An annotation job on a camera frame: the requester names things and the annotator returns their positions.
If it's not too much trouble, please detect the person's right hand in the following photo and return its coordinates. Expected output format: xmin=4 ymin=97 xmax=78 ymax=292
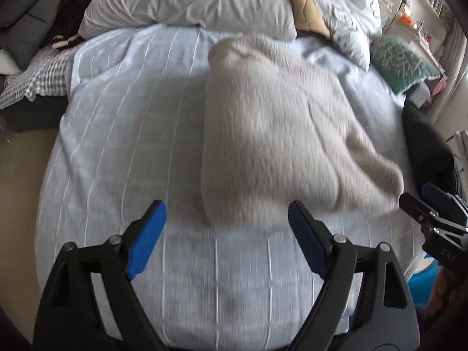
xmin=433 ymin=268 xmax=461 ymax=315

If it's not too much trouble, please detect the black clothing pile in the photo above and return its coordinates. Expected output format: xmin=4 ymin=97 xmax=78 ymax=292
xmin=38 ymin=0 xmax=111 ymax=50

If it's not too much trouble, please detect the fluffy cream blanket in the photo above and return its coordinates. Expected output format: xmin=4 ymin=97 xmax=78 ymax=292
xmin=199 ymin=34 xmax=405 ymax=228

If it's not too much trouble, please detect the grey box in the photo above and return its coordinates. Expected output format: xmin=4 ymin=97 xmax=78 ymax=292
xmin=407 ymin=82 xmax=431 ymax=110

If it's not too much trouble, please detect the green branch print pillow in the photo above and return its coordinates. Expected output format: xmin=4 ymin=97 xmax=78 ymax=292
xmin=370 ymin=35 xmax=443 ymax=95

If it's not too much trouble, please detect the white curtain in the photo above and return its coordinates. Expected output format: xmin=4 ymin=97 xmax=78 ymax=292
xmin=434 ymin=18 xmax=468 ymax=118

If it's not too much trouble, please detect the tan quilted blanket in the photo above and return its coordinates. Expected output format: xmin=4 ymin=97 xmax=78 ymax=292
xmin=249 ymin=0 xmax=334 ymax=39

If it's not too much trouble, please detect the grey pillow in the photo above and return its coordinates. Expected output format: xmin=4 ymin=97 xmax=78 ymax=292
xmin=78 ymin=0 xmax=298 ymax=42

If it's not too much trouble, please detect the checked cloth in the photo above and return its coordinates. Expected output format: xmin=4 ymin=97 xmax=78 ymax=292
xmin=0 ymin=49 xmax=76 ymax=111

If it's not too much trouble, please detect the cloud print pillow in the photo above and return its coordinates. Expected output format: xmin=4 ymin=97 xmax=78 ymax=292
xmin=312 ymin=0 xmax=383 ymax=73

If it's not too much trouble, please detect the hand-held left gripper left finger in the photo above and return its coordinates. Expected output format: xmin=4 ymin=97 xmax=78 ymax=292
xmin=34 ymin=200 xmax=168 ymax=351

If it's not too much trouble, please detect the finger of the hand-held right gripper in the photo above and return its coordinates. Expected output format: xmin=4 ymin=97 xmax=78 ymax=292
xmin=398 ymin=192 xmax=468 ymax=235
xmin=420 ymin=182 xmax=468 ymax=226

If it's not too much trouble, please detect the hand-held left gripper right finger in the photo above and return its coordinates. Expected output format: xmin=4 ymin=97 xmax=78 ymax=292
xmin=288 ymin=200 xmax=419 ymax=351

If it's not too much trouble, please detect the light blue grid duvet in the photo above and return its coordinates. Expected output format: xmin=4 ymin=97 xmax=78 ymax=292
xmin=35 ymin=24 xmax=429 ymax=348

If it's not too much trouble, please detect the white desk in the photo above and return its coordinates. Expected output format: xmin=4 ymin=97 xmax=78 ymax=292
xmin=387 ymin=14 xmax=449 ymax=78

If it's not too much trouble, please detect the black garment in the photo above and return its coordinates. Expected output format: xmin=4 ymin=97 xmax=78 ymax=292
xmin=402 ymin=100 xmax=463 ymax=200

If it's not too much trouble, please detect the white cushion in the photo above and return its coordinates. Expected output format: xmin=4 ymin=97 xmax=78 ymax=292
xmin=0 ymin=49 xmax=23 ymax=76

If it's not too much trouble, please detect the dark grey bedside bench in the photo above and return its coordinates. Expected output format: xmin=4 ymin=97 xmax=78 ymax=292
xmin=0 ymin=93 xmax=68 ymax=134

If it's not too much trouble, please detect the blue plastic stool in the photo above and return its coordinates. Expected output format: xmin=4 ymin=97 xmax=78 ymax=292
xmin=407 ymin=259 xmax=440 ymax=306

